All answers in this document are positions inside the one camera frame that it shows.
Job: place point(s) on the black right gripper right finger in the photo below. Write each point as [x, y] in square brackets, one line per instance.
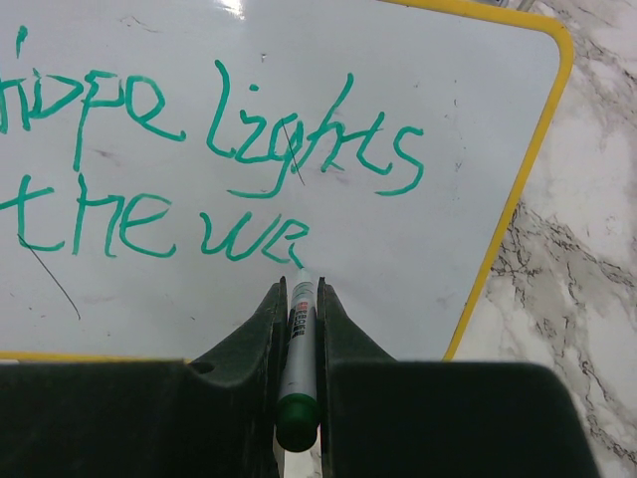
[382, 417]

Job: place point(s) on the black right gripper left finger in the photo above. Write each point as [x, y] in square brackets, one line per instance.
[212, 417]

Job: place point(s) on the green whiteboard marker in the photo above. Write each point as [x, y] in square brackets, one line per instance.
[297, 412]

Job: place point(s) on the yellow framed whiteboard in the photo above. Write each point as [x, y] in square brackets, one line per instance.
[163, 163]

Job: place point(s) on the metal wire whiteboard stand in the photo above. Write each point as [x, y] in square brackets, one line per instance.
[519, 5]

